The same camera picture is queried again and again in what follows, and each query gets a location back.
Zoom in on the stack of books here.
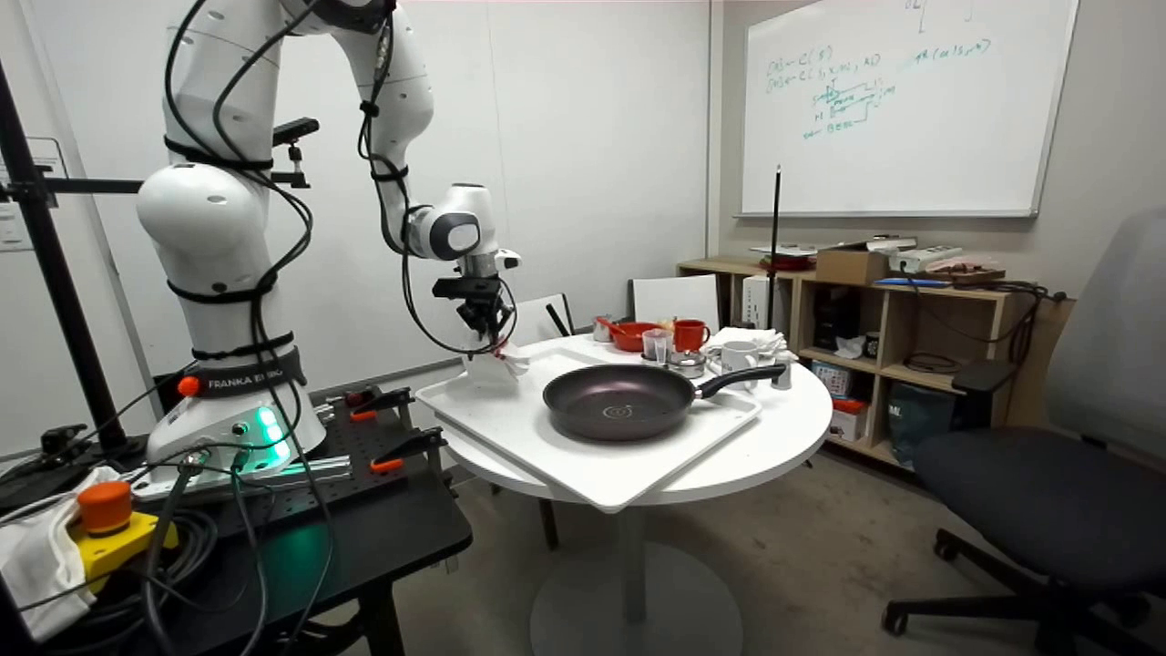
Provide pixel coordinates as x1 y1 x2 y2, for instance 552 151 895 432
865 233 1014 290

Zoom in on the black perforated workbench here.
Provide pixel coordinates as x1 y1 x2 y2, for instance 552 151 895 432
0 384 477 656

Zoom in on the small cardboard box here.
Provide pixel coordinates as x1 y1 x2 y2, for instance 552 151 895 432
813 243 890 287

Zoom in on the wall whiteboard with writing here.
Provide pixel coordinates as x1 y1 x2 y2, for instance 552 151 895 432
739 0 1085 223

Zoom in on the grey robot mounting plate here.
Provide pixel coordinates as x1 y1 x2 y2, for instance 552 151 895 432
129 447 356 509

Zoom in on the black vertical frame stand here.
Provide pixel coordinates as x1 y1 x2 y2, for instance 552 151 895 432
0 64 158 454

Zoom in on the black frying pan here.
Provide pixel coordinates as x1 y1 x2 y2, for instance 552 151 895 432
540 356 796 443

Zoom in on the orange and yellow emergency stop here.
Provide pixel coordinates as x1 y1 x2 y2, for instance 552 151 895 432
70 477 168 583

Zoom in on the wooden shelf unit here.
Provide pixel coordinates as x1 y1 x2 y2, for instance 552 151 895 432
676 251 1071 470

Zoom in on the round white table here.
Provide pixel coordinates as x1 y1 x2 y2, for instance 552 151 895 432
437 332 840 656

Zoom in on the thin black pole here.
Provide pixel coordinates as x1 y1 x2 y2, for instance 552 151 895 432
766 163 786 335

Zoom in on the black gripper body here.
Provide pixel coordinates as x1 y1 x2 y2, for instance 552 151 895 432
431 273 520 335

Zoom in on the black clamp with orange handle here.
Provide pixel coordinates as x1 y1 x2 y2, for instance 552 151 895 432
369 428 450 477
325 380 415 428

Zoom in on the white foam board panel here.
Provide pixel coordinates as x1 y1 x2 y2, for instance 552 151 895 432
511 290 578 351
627 271 722 332

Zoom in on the large white tray board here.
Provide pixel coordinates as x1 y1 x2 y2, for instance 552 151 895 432
414 332 766 519

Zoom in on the grey office chair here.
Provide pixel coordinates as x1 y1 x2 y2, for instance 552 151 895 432
882 204 1166 656

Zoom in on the white rag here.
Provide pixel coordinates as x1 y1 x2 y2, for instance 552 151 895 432
0 463 126 646

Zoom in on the red bowl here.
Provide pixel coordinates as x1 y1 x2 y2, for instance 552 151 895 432
599 316 666 356

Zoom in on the red cup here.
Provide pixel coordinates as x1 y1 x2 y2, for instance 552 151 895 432
672 316 714 356

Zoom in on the crumpled white napkin cloth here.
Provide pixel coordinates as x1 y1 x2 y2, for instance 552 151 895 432
703 323 803 394

